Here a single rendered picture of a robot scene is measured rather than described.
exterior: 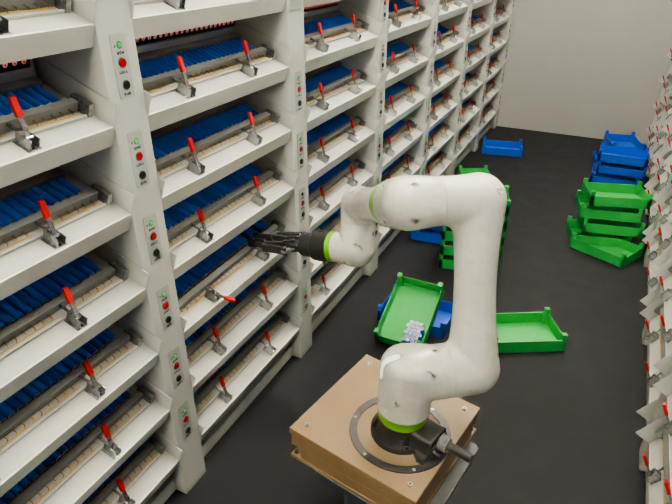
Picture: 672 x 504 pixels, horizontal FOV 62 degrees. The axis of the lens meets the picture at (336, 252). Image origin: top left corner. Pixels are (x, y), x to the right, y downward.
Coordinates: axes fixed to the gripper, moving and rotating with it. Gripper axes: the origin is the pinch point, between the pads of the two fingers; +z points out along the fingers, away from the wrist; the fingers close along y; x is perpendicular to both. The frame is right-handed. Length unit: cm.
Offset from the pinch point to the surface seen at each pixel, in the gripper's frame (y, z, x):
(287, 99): 18.0, -8.0, 40.7
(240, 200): -3.9, 0.9, 15.3
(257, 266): -5.1, -1.0, -6.8
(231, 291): -20.5, -1.8, -7.2
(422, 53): 158, -4, 34
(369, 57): 88, -6, 42
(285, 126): 17.7, -5.8, 32.3
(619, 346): 83, -106, -78
